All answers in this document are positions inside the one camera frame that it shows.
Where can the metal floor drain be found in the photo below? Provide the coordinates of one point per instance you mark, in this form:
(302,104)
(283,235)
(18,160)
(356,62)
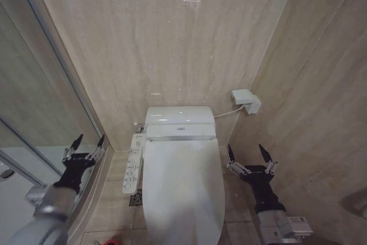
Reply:
(136,197)

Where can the white wall outlet box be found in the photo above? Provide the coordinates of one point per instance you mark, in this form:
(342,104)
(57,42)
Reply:
(245,98)

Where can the white toilet lid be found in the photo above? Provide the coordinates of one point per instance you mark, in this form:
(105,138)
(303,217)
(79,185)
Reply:
(183,182)

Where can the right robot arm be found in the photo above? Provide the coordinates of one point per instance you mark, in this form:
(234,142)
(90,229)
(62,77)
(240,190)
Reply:
(275,227)

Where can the silver toilet water valve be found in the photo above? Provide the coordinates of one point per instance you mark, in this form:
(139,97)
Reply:
(139,127)

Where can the red object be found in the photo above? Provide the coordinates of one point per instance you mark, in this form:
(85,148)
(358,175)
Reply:
(112,242)

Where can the white shower tray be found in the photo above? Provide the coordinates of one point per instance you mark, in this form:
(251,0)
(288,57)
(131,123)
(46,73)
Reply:
(17,167)

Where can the glass shower door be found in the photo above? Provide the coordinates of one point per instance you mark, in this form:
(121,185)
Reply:
(34,84)

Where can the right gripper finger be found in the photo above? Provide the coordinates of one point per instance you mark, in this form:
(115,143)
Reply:
(266,156)
(231,156)

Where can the white bidet control panel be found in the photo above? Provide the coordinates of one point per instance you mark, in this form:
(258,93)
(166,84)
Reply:
(133,167)

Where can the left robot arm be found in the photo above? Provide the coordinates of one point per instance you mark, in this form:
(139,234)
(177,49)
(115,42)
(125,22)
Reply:
(43,207)

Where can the white toilet body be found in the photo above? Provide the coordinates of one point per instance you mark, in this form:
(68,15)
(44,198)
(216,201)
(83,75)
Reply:
(179,118)

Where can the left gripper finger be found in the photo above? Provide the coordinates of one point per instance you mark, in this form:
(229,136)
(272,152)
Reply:
(75,144)
(99,150)

